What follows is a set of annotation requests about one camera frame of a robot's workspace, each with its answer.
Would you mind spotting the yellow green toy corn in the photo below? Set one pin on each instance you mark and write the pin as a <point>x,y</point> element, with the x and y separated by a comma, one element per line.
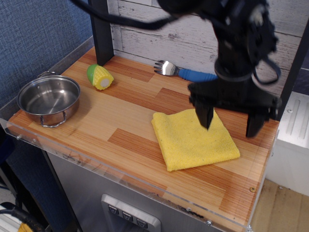
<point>99,77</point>

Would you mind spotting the yellow black object bottom left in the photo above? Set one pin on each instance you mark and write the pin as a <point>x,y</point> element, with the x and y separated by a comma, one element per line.
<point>14,219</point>

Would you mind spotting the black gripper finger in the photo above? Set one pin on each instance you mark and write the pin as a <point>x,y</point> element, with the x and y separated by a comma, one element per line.
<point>204,114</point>
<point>255,123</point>

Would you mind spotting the black left frame post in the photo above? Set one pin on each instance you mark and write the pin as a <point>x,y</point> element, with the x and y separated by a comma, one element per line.
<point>102,40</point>

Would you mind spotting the yellow towel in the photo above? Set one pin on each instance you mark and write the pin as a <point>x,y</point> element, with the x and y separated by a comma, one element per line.
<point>185,144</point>

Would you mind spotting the blue handled metal spork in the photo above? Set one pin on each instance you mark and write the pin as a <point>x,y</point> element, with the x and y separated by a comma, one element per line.
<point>164,67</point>

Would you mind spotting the black frame post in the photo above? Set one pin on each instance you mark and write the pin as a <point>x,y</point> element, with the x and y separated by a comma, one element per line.
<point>102,40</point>
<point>294,71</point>

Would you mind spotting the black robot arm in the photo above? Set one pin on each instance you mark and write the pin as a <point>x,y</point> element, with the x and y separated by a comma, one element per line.
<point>245,37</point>

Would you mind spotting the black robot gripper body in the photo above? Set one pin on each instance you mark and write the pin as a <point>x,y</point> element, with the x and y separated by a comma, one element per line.
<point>244,97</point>

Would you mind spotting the black right frame post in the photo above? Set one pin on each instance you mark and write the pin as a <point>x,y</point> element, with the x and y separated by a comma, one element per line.
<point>294,71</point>

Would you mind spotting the small stainless steel pot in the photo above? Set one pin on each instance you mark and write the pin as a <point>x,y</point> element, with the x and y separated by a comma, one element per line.
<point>50,99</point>

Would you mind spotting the white ribbed side unit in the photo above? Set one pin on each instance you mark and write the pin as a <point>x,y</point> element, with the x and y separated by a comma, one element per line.
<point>288,165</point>

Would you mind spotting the silver button control panel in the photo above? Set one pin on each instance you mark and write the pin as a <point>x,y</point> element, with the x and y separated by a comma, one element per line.
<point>115,207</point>

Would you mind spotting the clear acrylic table guard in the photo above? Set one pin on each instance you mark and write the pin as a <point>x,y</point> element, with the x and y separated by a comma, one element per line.
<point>220,196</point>

